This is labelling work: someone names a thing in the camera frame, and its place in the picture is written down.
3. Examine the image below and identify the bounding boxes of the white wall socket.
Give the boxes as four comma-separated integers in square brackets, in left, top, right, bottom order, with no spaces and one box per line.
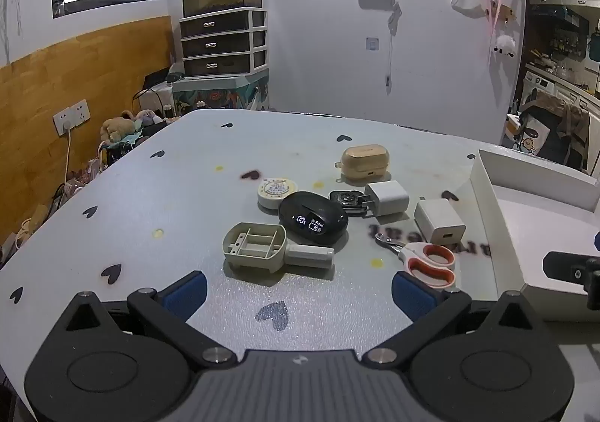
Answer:
[52,99,90,138]

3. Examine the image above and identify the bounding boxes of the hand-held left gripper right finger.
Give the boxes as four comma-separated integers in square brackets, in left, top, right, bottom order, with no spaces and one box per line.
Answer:
[361,272,548,369]

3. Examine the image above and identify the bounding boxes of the white cartoon tote bag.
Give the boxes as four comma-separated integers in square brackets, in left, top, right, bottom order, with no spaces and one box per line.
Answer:
[512,115,557,156]

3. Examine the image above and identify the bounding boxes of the hanging wall cable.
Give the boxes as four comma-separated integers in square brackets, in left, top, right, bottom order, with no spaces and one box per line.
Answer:
[385,1,403,97]

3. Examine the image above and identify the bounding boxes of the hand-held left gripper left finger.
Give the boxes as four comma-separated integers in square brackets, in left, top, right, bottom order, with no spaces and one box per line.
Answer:
[51,271,235,369]

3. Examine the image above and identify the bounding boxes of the black earbud case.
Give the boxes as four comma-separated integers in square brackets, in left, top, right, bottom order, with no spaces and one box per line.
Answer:
[278,191,350,246]

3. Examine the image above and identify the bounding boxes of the white plush sheep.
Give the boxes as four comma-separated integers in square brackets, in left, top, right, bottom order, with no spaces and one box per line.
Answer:
[492,35,517,59]

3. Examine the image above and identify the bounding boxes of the painted cabinet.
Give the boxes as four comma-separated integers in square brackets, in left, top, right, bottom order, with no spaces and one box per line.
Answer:
[171,67,271,113]

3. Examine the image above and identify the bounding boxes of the chair with draped clothes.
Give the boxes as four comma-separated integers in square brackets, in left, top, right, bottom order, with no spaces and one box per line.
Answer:
[517,90,592,170]

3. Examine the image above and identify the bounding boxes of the small white cube charger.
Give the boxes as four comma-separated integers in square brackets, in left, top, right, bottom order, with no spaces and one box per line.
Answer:
[358,180,410,218]

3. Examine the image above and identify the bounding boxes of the white wall charger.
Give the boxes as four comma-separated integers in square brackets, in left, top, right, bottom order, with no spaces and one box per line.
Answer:
[414,198,468,247]

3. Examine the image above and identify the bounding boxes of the white washing machine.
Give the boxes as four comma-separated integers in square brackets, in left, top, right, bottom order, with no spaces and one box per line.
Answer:
[522,69,600,116]

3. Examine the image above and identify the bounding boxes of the white plastic bag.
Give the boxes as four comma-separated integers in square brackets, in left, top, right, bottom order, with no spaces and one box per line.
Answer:
[450,0,485,18]

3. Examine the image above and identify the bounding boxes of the brown teddy bear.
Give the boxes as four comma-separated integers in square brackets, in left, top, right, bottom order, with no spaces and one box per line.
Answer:
[100,110,138,144]

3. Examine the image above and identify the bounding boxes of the round white tape measure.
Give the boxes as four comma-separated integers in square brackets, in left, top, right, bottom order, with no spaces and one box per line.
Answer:
[257,177,300,211]

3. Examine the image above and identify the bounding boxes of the orange white handled clippers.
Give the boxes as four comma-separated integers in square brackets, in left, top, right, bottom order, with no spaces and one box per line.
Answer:
[375,232,458,290]

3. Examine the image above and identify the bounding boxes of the grey plush toy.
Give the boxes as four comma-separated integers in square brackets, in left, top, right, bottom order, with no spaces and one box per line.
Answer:
[134,108,166,128]

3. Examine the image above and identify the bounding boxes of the white plastic drawer unit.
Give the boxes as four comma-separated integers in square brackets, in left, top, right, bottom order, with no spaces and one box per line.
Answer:
[179,8,268,78]

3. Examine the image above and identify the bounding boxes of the black smartwatch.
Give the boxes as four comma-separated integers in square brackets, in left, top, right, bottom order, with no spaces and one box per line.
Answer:
[329,189,370,217]

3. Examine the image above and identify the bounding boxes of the tan earbud case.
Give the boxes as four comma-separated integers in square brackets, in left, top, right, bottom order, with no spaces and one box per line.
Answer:
[335,145,393,183]

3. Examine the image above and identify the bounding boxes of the black laptop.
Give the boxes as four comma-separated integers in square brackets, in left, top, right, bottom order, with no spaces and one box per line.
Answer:
[142,67,172,91]

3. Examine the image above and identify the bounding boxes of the white cardboard box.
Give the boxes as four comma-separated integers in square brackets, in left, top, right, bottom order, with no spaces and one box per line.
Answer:
[469,149,600,322]

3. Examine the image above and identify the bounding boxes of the beige plastic watch tool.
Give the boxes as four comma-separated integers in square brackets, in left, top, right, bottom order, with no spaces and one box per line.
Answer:
[222,222,336,273]

